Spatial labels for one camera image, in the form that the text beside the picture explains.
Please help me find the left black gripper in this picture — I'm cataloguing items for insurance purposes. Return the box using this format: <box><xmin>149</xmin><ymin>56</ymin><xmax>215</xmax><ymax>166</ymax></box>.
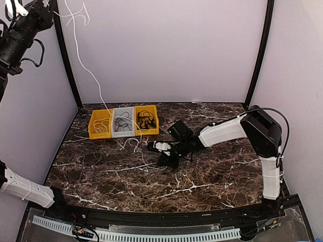
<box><xmin>0</xmin><ymin>0</ymin><xmax>60</xmax><ymax>68</ymax></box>

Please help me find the white cable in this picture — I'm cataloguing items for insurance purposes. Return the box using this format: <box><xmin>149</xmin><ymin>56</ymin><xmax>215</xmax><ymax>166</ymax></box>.
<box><xmin>92</xmin><ymin>119</ymin><xmax>110</xmax><ymax>134</ymax></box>
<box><xmin>42</xmin><ymin>0</ymin><xmax>169</xmax><ymax>171</ymax></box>

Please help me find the thick black cable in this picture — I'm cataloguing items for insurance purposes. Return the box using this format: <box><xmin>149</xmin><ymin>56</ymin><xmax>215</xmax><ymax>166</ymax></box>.
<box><xmin>136</xmin><ymin>109</ymin><xmax>157</xmax><ymax>131</ymax></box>

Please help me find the yellow plastic bin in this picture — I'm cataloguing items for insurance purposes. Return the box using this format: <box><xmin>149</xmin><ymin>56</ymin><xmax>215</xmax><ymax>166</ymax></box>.
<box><xmin>134</xmin><ymin>105</ymin><xmax>159</xmax><ymax>136</ymax></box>
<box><xmin>88</xmin><ymin>109</ymin><xmax>113</xmax><ymax>140</ymax></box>

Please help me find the grey plastic bin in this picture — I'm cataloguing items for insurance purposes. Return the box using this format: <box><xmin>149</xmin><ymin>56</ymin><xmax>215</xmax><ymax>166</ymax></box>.
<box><xmin>112</xmin><ymin>106</ymin><xmax>135</xmax><ymax>138</ymax></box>

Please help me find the thin black cable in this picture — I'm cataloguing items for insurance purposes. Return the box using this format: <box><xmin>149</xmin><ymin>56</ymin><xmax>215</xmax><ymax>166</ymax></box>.
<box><xmin>114</xmin><ymin>111</ymin><xmax>133</xmax><ymax>132</ymax></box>

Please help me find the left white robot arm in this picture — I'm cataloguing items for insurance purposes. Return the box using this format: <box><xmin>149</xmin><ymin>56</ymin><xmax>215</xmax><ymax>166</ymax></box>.
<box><xmin>1</xmin><ymin>1</ymin><xmax>71</xmax><ymax>220</ymax></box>

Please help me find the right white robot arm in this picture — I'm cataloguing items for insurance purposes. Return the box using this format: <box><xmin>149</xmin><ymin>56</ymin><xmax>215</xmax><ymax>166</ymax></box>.
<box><xmin>151</xmin><ymin>105</ymin><xmax>287</xmax><ymax>219</ymax></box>

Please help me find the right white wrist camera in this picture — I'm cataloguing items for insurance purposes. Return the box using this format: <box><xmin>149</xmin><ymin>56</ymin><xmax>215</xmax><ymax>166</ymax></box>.
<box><xmin>146</xmin><ymin>141</ymin><xmax>173</xmax><ymax>156</ymax></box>

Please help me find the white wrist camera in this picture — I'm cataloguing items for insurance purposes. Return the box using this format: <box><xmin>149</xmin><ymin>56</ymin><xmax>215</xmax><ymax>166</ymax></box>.
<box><xmin>5</xmin><ymin>0</ymin><xmax>29</xmax><ymax>19</ymax></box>
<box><xmin>146</xmin><ymin>141</ymin><xmax>173</xmax><ymax>156</ymax></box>

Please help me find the left black frame post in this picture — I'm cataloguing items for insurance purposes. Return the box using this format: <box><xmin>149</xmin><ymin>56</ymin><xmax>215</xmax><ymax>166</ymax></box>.
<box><xmin>53</xmin><ymin>1</ymin><xmax>83</xmax><ymax>109</ymax></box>

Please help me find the black frame post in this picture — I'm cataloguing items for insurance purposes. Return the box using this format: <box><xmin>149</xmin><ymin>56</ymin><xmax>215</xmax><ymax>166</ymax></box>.
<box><xmin>243</xmin><ymin>0</ymin><xmax>275</xmax><ymax>109</ymax></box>
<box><xmin>53</xmin><ymin>1</ymin><xmax>83</xmax><ymax>109</ymax></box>

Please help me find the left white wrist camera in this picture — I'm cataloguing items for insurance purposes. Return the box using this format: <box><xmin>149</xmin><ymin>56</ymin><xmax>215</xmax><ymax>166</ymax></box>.
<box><xmin>5</xmin><ymin>0</ymin><xmax>29</xmax><ymax>19</ymax></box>

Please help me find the black front rail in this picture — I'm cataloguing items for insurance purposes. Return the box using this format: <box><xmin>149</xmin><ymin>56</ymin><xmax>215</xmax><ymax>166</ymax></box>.
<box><xmin>42</xmin><ymin>194</ymin><xmax>301</xmax><ymax>230</ymax></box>

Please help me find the white slotted cable duct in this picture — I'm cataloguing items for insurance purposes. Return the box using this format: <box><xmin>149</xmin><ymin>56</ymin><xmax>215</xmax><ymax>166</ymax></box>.
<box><xmin>32</xmin><ymin>215</ymin><xmax>241</xmax><ymax>242</ymax></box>

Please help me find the right black frame post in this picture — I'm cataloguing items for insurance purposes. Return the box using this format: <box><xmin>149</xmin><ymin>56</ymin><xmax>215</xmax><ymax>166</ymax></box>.
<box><xmin>243</xmin><ymin>0</ymin><xmax>275</xmax><ymax>109</ymax></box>

